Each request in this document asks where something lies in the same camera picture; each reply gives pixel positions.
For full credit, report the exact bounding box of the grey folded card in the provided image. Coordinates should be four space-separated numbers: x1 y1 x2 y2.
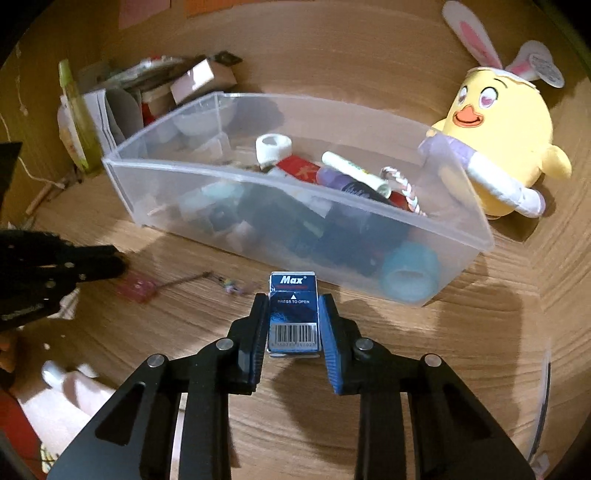
83 85 141 148

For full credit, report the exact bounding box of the cardboard box with white label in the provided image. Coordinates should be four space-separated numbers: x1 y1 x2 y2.
170 58 238 106

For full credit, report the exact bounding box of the pink sticky note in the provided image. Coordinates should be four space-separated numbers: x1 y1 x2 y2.
117 0 174 31

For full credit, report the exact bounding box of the person's left hand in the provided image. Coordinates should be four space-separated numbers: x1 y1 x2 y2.
0 332 19 374

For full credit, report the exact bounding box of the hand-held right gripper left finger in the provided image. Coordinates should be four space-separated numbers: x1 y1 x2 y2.
46 292 272 480

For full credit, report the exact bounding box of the white braided rope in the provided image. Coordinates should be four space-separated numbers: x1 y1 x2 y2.
381 166 428 217

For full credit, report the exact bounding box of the red cloth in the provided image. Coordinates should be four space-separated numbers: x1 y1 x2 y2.
0 388 51 480

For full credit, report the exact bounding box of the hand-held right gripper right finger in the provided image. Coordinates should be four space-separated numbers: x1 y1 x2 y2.
318 292 532 480

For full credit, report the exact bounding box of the yellow chick plush toy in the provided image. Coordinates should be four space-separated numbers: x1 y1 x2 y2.
418 1 573 220

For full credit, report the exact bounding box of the white tape roll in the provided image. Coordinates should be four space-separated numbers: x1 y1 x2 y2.
255 134 295 172

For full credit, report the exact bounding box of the orange sticky note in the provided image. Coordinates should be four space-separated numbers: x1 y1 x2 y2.
185 0 241 18

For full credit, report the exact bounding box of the blue tape roll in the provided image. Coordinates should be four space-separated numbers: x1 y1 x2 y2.
381 242 441 305

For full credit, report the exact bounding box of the clear plastic storage bin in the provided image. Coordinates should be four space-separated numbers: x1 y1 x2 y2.
102 91 496 308

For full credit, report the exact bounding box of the blue staples box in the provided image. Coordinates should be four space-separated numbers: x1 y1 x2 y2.
267 271 321 358

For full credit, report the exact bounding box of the dark object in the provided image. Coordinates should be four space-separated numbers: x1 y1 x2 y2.
277 198 393 278

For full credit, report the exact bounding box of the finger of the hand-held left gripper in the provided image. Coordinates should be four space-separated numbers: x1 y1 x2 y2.
0 228 119 269
0 255 126 306

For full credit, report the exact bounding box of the purple tube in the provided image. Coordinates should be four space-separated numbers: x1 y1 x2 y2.
316 166 384 201

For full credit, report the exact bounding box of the white tube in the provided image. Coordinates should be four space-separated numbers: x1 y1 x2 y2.
322 151 389 197

